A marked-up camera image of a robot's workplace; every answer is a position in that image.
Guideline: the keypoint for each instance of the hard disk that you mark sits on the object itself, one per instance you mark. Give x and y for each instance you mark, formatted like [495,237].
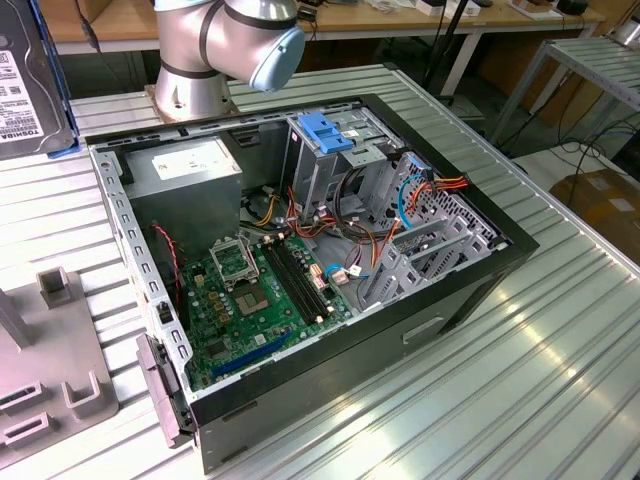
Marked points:
[25,100]

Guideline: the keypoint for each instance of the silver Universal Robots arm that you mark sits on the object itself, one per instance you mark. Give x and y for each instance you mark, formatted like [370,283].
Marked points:
[200,40]

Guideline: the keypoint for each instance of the perforated metal disk bay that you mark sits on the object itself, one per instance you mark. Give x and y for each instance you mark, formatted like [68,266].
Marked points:
[440,240]

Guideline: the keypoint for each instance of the black RAM slot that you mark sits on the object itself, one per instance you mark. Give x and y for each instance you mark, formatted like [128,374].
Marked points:
[295,287]
[306,277]

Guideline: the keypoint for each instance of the metal drive cage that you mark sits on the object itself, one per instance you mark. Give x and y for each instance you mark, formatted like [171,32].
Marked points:
[310,175]

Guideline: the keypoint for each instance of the CPU socket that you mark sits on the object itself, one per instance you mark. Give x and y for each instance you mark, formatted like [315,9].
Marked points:
[254,302]

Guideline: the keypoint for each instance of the blue plastic drive latch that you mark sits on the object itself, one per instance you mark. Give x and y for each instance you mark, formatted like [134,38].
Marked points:
[320,132]

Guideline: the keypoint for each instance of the black open PC case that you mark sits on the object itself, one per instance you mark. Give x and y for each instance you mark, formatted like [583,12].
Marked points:
[350,360]

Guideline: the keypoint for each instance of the green motherboard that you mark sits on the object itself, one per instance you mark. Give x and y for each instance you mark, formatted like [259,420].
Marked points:
[235,330]

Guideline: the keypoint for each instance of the blue expansion slot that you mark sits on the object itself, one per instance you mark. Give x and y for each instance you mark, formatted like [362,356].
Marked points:
[250,356]

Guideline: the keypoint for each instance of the grey power supply box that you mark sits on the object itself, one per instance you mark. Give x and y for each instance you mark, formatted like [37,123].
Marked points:
[185,210]

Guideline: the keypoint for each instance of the long wooden desk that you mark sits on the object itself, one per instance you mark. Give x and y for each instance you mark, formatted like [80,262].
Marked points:
[390,22]

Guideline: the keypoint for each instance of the black tripod stand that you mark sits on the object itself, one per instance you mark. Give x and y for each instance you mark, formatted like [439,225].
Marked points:
[454,30]

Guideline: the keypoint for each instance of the grey parts rack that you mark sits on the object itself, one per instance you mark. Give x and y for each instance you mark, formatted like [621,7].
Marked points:
[60,350]

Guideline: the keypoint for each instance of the brown cardboard box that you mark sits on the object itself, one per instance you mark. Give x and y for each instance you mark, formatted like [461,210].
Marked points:
[600,200]

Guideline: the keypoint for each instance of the metal slat side table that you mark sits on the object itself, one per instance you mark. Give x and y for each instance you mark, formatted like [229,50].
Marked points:
[600,65]

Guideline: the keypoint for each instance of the silver metal cylinder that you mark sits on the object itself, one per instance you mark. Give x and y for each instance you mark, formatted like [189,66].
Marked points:
[627,35]

